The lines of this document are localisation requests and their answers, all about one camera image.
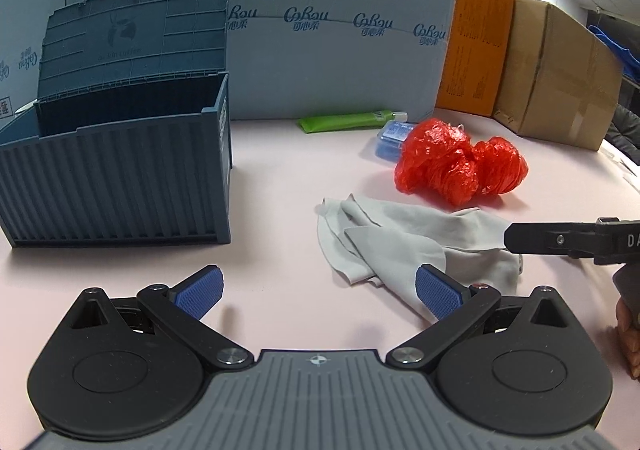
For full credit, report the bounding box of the right light blue carton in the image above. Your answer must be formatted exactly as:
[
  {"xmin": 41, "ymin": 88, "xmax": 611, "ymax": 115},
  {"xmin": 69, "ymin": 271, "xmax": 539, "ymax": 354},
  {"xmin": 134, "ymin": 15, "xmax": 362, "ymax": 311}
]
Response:
[{"xmin": 227, "ymin": 0, "xmax": 454, "ymax": 121}]

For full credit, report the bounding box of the grey cloth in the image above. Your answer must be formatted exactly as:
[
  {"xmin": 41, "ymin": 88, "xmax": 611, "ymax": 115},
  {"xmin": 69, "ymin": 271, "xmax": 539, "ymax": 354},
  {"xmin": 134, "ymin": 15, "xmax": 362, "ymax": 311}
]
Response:
[{"xmin": 317, "ymin": 195, "xmax": 523, "ymax": 321}]

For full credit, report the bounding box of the blue container storage box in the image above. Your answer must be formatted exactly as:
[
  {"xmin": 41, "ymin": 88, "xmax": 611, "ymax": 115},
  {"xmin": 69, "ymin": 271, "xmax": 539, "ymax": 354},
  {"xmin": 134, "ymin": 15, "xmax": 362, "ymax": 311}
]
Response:
[{"xmin": 1, "ymin": 0, "xmax": 232, "ymax": 248}]

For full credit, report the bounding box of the red plastic bag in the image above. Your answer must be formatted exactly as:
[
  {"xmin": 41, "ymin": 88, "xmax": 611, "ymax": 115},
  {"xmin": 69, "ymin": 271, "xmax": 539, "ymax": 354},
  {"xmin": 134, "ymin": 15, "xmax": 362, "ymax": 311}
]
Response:
[{"xmin": 394, "ymin": 118, "xmax": 528, "ymax": 207}]

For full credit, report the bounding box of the left light blue carton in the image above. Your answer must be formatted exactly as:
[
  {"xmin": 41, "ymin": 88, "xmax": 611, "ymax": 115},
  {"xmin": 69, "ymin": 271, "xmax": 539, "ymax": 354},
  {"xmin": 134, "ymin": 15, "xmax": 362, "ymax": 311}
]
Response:
[{"xmin": 0, "ymin": 0, "xmax": 82, "ymax": 124}]

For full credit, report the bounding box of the blue wet wipes pack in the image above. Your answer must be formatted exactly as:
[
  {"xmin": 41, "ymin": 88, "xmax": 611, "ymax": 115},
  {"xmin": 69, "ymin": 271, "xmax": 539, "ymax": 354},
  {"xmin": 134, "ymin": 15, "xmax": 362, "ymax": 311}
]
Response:
[{"xmin": 375, "ymin": 121, "xmax": 414, "ymax": 163}]

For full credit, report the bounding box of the green tube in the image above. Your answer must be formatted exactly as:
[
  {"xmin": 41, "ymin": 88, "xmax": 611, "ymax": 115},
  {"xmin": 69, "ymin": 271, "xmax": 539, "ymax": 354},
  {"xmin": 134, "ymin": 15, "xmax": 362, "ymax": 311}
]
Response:
[{"xmin": 297, "ymin": 110, "xmax": 408, "ymax": 134}]

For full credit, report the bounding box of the light blue carton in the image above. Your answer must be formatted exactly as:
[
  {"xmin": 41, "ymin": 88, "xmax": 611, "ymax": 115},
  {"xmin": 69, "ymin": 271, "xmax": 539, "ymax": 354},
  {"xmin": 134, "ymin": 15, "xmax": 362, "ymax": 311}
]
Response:
[
  {"xmin": 227, "ymin": 0, "xmax": 454, "ymax": 121},
  {"xmin": 0, "ymin": 0, "xmax": 82, "ymax": 124}
]

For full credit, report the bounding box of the brown cardboard box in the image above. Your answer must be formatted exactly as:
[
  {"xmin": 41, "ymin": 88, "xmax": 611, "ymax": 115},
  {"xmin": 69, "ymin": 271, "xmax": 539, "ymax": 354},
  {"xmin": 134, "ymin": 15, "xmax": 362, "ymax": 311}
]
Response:
[{"xmin": 492, "ymin": 0, "xmax": 623, "ymax": 151}]

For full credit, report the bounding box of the person's right hand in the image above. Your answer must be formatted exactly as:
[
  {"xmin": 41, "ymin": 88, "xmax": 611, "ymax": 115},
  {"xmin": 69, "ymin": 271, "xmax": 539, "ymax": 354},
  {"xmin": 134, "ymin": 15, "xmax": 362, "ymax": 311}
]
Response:
[{"xmin": 612, "ymin": 263, "xmax": 640, "ymax": 379}]

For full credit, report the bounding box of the orange cardboard box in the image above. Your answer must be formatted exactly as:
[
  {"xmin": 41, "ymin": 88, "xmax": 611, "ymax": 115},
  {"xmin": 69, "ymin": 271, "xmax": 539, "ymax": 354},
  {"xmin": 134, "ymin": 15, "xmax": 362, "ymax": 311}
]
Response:
[{"xmin": 436, "ymin": 0, "xmax": 514, "ymax": 117}]

